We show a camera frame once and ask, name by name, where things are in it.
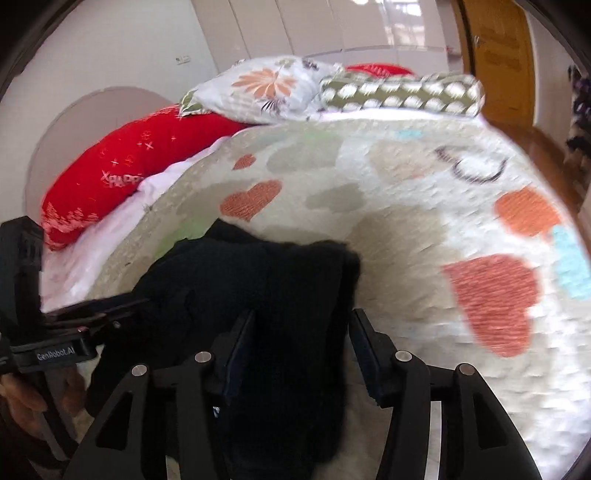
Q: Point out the red long pillow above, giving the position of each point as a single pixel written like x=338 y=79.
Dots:
x=108 y=172

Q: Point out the white bed sheet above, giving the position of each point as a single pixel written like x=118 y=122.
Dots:
x=68 y=275

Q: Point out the green white dotted pillow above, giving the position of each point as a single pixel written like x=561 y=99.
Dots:
x=442 y=93

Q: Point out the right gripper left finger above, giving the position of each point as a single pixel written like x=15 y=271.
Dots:
x=125 y=441

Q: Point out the round beige headboard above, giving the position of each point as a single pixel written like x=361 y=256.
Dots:
x=76 y=128

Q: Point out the heart patterned bed quilt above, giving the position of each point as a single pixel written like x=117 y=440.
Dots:
x=467 y=253

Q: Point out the person's left hand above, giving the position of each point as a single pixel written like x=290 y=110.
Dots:
x=25 y=403

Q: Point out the white floral pillow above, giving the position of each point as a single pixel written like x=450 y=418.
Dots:
x=265 y=90

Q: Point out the wooden door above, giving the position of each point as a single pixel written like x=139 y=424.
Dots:
x=497 y=50

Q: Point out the wall switch plate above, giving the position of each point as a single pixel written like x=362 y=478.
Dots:
x=182 y=60

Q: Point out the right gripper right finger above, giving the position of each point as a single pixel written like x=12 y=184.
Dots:
x=478 y=440

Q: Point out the black pants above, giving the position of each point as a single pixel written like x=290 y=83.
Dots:
x=287 y=408

